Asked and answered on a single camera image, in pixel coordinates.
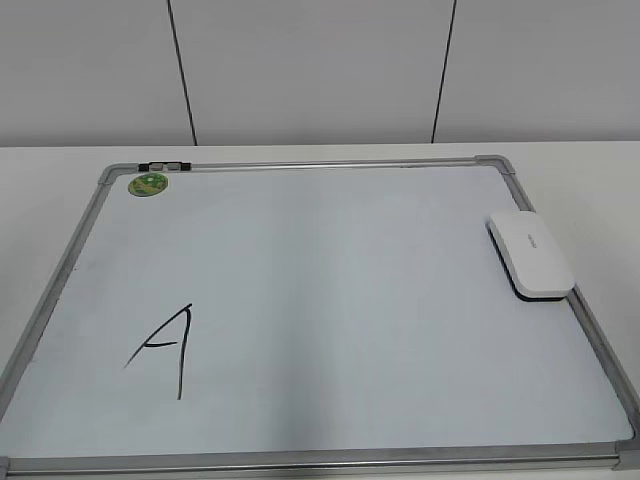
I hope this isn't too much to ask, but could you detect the white whiteboard eraser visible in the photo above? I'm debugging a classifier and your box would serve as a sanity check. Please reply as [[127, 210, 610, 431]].
[[487, 210, 575, 301]]

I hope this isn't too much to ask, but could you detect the black and grey board clip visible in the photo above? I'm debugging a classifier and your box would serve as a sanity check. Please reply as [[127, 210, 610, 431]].
[[138, 162, 192, 172]]

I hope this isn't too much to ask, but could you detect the green round magnet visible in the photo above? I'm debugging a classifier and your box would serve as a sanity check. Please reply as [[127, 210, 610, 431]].
[[128, 173, 169, 198]]

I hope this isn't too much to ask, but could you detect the white whiteboard with grey frame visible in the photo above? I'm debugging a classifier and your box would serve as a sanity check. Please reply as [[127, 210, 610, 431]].
[[1, 155, 639, 478]]

